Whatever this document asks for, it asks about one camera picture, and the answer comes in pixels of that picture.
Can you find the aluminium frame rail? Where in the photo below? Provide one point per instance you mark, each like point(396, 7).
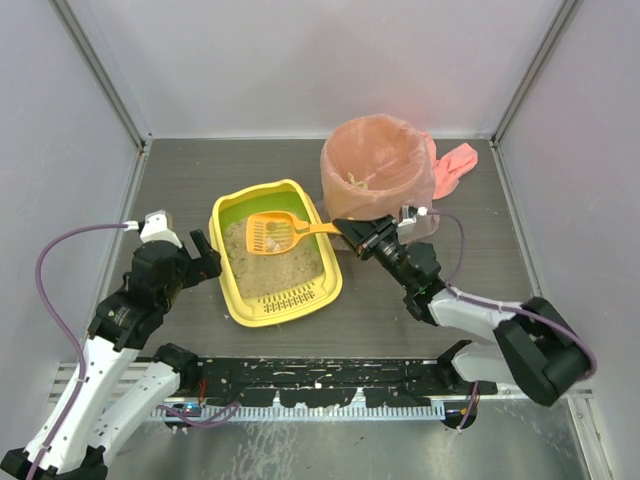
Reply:
point(350, 375)

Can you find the white slotted cable duct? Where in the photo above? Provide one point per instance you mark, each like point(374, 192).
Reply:
point(357, 411)

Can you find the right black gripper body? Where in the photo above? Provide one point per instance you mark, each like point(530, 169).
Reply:
point(373, 236)

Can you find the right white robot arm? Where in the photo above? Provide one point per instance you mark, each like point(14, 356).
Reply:
point(526, 344)

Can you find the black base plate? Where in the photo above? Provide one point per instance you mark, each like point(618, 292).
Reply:
point(320, 382)

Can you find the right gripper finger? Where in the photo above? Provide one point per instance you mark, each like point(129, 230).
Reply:
point(357, 231)
point(358, 246)

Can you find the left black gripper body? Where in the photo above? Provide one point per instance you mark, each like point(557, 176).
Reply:
point(192, 261)

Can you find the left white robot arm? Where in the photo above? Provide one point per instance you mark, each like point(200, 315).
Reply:
point(82, 434)

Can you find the beige cat litter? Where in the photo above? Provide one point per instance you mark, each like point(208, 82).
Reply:
point(258, 276)

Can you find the bin with pink bag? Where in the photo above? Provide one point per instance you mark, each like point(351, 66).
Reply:
point(372, 166)

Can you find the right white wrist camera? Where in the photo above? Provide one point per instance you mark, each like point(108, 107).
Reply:
point(408, 218)

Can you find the pink cloth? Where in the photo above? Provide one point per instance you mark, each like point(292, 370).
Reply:
point(451, 167)

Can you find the orange litter scoop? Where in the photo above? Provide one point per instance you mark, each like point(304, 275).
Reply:
point(277, 232)

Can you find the yellow green litter box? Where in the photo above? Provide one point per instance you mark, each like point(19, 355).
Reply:
point(287, 305)

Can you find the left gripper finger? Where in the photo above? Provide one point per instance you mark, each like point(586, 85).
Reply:
point(201, 243)
point(207, 266)

